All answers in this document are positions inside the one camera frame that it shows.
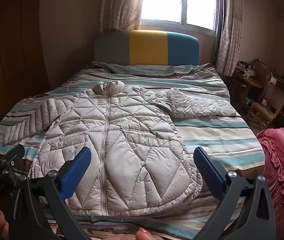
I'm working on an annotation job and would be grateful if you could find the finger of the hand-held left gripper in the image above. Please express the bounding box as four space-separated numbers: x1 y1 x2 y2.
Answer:
0 144 25 167

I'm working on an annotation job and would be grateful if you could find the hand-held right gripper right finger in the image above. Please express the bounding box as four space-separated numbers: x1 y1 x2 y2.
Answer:
193 146 276 240

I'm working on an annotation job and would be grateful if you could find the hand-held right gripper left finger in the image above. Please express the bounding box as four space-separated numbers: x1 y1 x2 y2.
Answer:
12 146 92 240

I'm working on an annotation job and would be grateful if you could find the beige quilted down jacket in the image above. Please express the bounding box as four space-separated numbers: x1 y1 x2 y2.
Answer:
2 80 237 217

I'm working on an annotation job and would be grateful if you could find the person's right hand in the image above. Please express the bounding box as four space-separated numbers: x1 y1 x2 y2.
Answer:
107 227 155 240

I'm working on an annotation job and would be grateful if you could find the striped duvet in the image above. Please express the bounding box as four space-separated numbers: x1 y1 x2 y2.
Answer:
0 61 266 240

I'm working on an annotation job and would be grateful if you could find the pink ruffled blanket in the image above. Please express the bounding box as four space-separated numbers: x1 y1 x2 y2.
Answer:
256 121 284 230

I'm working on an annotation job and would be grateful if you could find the brown wooden wardrobe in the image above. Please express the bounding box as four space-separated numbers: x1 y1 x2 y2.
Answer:
0 0 50 140

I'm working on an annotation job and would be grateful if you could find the wooden side table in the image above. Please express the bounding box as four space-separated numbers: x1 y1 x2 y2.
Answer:
232 69 265 110

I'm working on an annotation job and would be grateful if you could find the rattan chair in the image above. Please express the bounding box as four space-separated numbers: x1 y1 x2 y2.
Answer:
247 81 284 130

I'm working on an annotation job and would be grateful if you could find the striped pillow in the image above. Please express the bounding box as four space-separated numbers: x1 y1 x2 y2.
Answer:
129 64 217 78

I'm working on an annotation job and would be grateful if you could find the beige patterned curtain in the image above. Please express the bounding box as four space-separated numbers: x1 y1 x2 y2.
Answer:
216 0 244 77
99 0 145 34

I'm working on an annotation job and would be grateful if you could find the grey yellow blue headboard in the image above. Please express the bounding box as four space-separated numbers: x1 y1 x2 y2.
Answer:
92 30 199 65

